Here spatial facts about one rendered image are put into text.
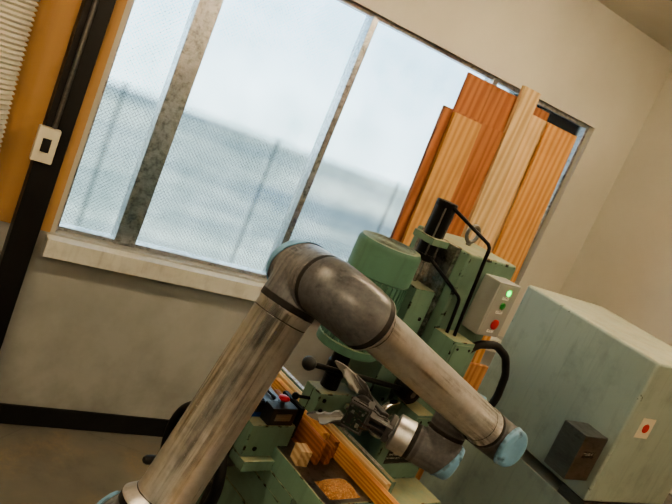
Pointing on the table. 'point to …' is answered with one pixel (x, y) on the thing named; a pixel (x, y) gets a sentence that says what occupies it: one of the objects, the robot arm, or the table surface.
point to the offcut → (301, 454)
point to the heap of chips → (337, 489)
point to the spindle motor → (391, 255)
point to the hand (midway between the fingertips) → (320, 385)
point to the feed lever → (365, 380)
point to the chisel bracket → (319, 399)
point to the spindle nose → (334, 373)
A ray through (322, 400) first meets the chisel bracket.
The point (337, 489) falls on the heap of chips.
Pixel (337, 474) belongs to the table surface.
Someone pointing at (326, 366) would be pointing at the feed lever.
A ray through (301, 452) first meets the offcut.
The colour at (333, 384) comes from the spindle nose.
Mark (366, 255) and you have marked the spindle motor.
